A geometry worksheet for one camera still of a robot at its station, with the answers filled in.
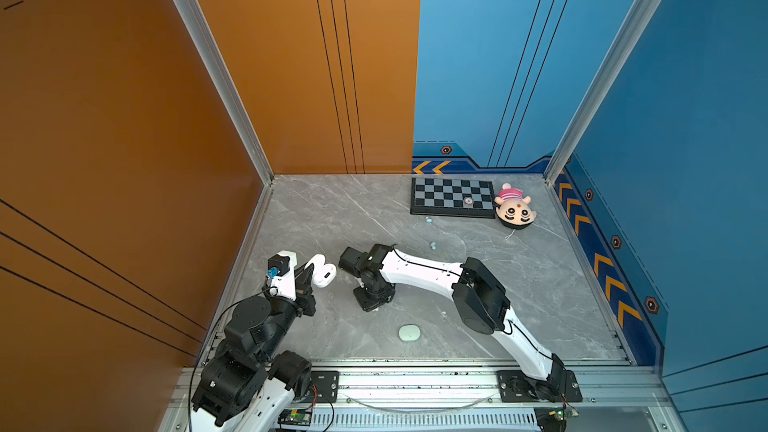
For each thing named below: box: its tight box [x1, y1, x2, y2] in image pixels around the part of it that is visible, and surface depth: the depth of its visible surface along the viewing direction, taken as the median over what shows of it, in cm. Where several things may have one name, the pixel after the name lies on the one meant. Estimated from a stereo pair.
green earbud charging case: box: [398, 324, 421, 342], surface depth 82 cm
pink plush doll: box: [494, 183, 537, 230], surface depth 102 cm
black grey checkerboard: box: [410, 177, 496, 218], surface depth 111 cm
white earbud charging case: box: [304, 254, 337, 288], surface depth 67 cm
